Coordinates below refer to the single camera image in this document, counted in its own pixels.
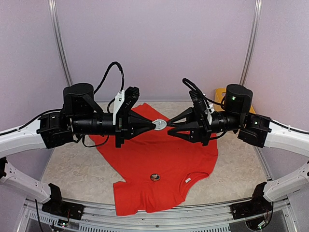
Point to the red t-shirt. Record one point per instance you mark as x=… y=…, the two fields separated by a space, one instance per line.
x=179 y=163

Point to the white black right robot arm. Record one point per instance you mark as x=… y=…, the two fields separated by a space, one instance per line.
x=259 y=131

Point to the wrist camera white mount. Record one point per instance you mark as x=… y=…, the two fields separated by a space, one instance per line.
x=202 y=108
x=124 y=101

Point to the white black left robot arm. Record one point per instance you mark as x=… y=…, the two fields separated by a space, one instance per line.
x=80 y=115

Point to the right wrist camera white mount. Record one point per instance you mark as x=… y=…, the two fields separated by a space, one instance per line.
x=202 y=108

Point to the grey corner post left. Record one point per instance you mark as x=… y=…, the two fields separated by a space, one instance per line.
x=59 y=43

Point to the white round brooch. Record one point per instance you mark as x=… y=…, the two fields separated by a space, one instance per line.
x=155 y=177

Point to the grey corner post right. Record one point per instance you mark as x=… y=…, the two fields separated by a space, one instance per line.
x=252 y=40

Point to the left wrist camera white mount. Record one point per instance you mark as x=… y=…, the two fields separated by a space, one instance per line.
x=124 y=101

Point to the yellow plastic basket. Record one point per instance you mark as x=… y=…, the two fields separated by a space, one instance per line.
x=219 y=94

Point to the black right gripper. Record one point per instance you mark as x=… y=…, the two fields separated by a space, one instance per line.
x=197 y=123

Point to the grey aluminium front rail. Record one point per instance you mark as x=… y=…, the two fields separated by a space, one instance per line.
x=99 y=217

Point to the grey corner post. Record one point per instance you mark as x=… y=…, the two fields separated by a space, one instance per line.
x=252 y=40
x=59 y=43

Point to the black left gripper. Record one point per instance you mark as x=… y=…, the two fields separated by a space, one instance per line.
x=130 y=125

